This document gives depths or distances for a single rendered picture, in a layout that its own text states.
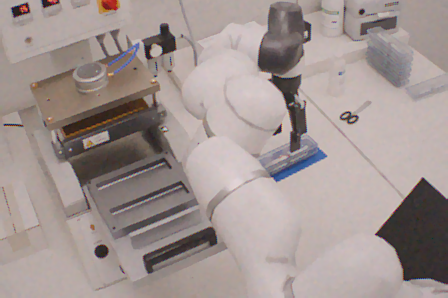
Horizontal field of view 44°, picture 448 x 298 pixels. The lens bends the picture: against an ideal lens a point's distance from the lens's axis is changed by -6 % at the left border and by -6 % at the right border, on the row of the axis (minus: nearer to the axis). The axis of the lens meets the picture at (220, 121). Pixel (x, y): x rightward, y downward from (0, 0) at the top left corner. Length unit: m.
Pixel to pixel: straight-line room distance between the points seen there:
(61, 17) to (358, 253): 0.94
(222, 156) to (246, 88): 0.12
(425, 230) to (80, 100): 0.78
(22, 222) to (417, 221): 0.91
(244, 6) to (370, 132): 0.67
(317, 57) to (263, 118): 1.10
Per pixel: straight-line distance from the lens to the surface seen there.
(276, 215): 0.80
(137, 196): 1.23
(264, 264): 0.80
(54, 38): 1.44
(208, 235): 1.13
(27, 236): 1.47
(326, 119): 1.79
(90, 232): 1.34
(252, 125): 0.89
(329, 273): 0.75
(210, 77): 0.99
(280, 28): 1.30
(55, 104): 1.34
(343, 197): 1.55
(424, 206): 1.14
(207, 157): 0.84
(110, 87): 1.35
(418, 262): 1.12
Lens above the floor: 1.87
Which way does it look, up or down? 39 degrees down
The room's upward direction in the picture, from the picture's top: 4 degrees counter-clockwise
